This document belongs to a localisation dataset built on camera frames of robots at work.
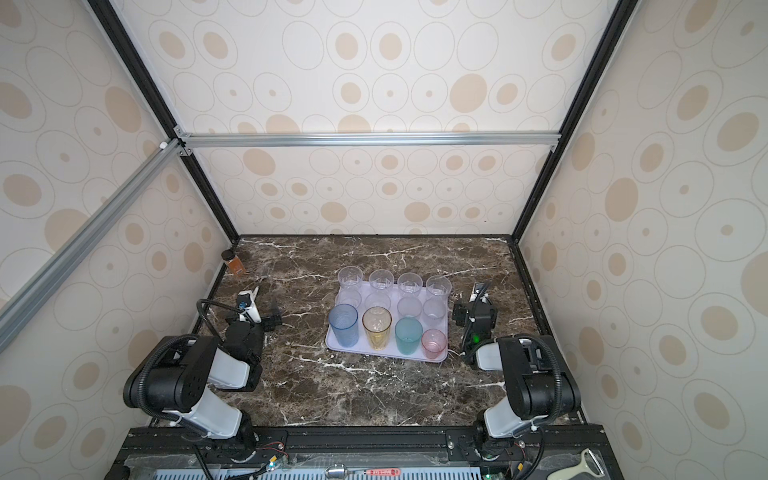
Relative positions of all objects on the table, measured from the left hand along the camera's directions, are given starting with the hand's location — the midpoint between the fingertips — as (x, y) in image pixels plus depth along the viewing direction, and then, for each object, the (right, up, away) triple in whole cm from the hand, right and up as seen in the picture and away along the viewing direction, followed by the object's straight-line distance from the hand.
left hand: (265, 294), depth 89 cm
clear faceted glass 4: (+54, +1, +12) cm, 55 cm away
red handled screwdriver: (+35, -39, -20) cm, 56 cm away
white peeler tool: (+84, -38, -18) cm, 94 cm away
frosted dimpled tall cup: (+43, -4, +4) cm, 44 cm away
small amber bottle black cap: (-19, +12, +14) cm, 26 cm away
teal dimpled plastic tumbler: (+42, -10, -4) cm, 44 cm away
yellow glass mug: (+34, -7, -5) cm, 35 cm away
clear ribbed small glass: (+24, -2, +9) cm, 25 cm away
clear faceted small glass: (+33, -2, +6) cm, 34 cm away
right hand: (+65, -2, +5) cm, 65 cm away
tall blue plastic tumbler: (+24, -7, -3) cm, 25 cm away
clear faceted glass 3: (+44, +2, +14) cm, 46 cm away
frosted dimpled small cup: (+51, -5, +6) cm, 52 cm away
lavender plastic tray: (+38, -17, +1) cm, 42 cm away
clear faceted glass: (+23, +5, +14) cm, 28 cm away
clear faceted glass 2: (+34, +4, +16) cm, 38 cm away
